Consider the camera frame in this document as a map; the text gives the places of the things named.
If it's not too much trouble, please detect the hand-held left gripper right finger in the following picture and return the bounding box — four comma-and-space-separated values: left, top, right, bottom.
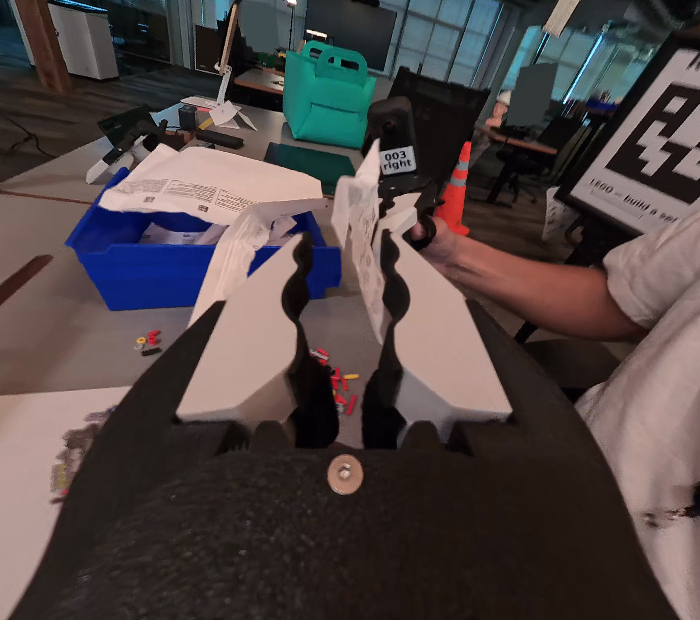
362, 230, 513, 449

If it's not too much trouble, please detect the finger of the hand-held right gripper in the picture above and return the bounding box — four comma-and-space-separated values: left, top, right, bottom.
374, 192, 421, 249

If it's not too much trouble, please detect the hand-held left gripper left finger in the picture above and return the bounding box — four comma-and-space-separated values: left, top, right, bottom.
176, 232, 341, 449

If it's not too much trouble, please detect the small white paper bag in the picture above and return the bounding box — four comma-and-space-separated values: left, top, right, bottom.
330, 138, 396, 344

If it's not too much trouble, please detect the pile of small lego pins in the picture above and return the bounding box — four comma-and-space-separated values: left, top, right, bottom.
308, 346, 360, 417

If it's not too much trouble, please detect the blue plastic bin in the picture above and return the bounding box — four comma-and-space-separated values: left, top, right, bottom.
65, 166, 343, 312

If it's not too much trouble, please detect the person's right forearm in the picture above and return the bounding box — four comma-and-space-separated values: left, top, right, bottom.
437, 234, 652, 343

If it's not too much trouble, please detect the lego instruction booklet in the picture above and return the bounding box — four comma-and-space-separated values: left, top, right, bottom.
0, 386, 135, 511

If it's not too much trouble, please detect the person's right hand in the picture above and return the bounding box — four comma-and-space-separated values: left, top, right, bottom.
410, 217, 467, 269

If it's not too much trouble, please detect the orange traffic cone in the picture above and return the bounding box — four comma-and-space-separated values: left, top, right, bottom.
433, 140, 473, 238

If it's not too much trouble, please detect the black mesh chair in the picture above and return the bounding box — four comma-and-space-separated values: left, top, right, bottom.
387, 65, 491, 194

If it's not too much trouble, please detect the teal tote bag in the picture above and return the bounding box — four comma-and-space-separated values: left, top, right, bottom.
281, 39, 379, 143

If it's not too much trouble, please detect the dark green mat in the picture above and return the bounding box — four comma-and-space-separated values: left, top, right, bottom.
264, 140, 357, 196

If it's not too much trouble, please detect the large black monitor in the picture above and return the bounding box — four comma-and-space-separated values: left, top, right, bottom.
302, 0, 398, 75

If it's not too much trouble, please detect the long white paper bag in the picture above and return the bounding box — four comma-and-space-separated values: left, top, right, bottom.
188, 198, 329, 328

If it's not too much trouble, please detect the wooden background desk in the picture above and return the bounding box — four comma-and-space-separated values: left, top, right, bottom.
475, 124, 560, 205

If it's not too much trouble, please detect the crumpled white paper bag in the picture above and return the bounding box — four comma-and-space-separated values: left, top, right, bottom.
139, 222, 230, 247

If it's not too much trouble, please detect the black cylinder speaker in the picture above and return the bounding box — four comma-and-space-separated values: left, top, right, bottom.
196, 130, 245, 151

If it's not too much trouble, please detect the hanging white panel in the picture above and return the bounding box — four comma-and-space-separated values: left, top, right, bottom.
544, 0, 585, 38

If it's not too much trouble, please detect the framed marker sign board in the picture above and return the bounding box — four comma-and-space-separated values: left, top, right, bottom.
551, 27, 700, 241

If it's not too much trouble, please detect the black and white tool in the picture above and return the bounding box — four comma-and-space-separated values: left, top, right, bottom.
85, 118, 170, 186

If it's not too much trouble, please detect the black tablet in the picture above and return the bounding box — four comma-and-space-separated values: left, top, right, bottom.
97, 105, 159, 146

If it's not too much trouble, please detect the white cabinet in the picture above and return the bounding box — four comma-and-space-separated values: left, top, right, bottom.
46, 0, 120, 81

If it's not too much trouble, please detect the wooden post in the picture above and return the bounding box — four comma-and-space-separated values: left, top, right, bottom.
0, 0, 73, 95

